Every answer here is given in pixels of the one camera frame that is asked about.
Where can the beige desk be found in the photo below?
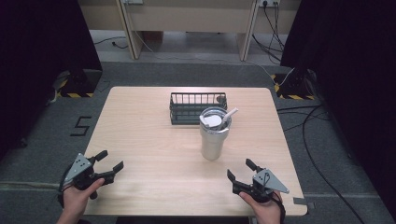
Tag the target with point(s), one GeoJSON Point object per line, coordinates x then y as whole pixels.
{"type": "Point", "coordinates": [186, 17]}

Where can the white power strip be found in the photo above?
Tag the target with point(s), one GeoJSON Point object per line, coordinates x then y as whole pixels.
{"type": "Point", "coordinates": [269, 2]}

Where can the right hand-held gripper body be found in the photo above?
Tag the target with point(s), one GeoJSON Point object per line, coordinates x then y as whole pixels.
{"type": "Point", "coordinates": [266, 183]}

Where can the grey tape strip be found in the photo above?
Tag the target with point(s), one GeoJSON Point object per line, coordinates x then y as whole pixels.
{"type": "Point", "coordinates": [303, 202]}

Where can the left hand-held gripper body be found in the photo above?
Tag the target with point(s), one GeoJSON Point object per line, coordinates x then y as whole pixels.
{"type": "Point", "coordinates": [81, 169]}

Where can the person's left hand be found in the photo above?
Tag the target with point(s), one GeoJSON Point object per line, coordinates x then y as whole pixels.
{"type": "Point", "coordinates": [77, 199]}

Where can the black curtain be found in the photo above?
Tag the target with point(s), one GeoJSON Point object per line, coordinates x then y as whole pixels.
{"type": "Point", "coordinates": [37, 62]}
{"type": "Point", "coordinates": [351, 68]}

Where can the person's right hand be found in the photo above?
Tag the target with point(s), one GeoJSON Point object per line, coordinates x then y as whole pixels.
{"type": "Point", "coordinates": [264, 210]}

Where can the stainless steel tumbler cup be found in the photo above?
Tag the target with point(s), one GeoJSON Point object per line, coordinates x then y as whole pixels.
{"type": "Point", "coordinates": [213, 140]}

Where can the black stand base striped tape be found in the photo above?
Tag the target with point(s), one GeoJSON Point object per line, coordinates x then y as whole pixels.
{"type": "Point", "coordinates": [294, 85]}
{"type": "Point", "coordinates": [81, 84]}

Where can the white straw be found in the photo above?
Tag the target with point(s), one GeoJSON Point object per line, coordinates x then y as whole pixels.
{"type": "Point", "coordinates": [231, 113]}

